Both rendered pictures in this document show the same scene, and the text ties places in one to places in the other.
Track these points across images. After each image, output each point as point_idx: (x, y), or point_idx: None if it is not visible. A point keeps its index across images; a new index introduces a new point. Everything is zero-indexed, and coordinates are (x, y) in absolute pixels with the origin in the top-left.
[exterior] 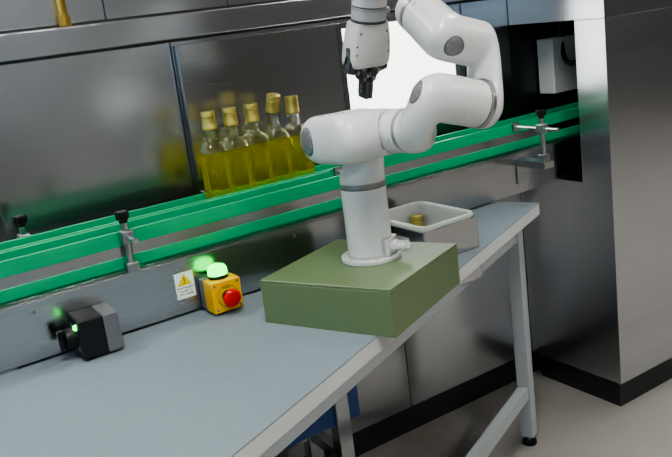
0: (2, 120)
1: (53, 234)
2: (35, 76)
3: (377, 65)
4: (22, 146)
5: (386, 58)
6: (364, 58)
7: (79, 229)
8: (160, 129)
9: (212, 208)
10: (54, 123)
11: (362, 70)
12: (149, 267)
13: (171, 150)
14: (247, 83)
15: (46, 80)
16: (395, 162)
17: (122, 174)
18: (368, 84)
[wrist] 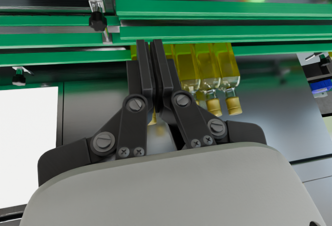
0: (314, 122)
1: (313, 49)
2: (304, 148)
3: (134, 165)
4: (303, 107)
5: (55, 224)
6: (259, 214)
7: (300, 48)
8: (226, 111)
9: (279, 13)
10: (289, 119)
11: (212, 138)
12: None
13: (218, 96)
14: (166, 141)
15: (298, 145)
16: (18, 35)
17: (247, 85)
18: (165, 79)
